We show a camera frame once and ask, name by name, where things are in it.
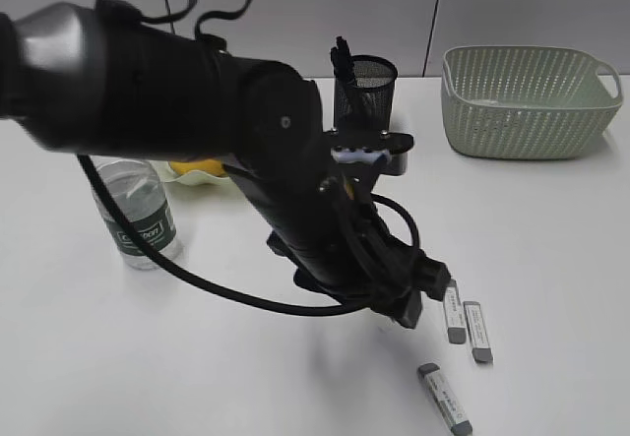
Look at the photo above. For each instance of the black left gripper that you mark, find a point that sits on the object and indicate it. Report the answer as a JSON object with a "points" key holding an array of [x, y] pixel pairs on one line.
{"points": [[355, 247]]}

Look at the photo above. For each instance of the yellow mango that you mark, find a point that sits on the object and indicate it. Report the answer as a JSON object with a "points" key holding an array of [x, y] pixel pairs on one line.
{"points": [[209, 166]]}

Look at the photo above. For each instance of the black marker pen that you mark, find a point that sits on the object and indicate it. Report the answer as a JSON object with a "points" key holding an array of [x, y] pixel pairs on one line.
{"points": [[342, 45], [338, 62]]}

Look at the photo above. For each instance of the grey white eraser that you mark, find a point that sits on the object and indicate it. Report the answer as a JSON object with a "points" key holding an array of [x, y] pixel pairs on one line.
{"points": [[455, 320], [431, 375], [481, 348]]}

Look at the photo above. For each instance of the clear water bottle green label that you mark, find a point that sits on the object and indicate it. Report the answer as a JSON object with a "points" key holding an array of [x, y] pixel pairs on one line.
{"points": [[137, 190]]}

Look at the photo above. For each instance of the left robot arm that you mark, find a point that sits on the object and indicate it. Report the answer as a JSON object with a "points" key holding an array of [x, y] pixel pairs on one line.
{"points": [[101, 81]]}

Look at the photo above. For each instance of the black mesh pen holder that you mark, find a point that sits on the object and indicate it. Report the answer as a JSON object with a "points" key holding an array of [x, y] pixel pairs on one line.
{"points": [[367, 103]]}

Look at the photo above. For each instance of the frosted wavy glass plate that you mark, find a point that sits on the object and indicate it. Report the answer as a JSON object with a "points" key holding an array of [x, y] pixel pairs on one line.
{"points": [[192, 178]]}

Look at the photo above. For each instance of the pale green plastic basket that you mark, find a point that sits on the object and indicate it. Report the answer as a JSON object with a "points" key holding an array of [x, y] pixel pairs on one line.
{"points": [[523, 102]]}

